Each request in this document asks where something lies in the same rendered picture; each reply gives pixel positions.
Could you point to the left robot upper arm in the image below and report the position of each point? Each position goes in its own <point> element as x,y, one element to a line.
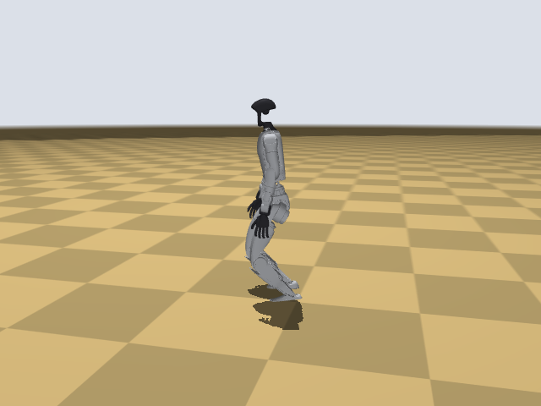
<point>270,144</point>

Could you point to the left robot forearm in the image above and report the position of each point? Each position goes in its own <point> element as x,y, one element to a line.
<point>269,189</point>

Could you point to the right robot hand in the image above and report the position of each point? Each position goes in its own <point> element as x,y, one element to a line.
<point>255,205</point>

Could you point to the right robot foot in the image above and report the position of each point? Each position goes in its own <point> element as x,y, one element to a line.
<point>293,285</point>

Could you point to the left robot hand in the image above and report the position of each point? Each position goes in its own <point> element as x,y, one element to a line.
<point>262,222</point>

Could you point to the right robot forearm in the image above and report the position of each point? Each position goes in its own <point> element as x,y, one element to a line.
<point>262,186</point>

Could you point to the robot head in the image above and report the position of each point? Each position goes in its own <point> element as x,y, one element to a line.
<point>264,106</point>

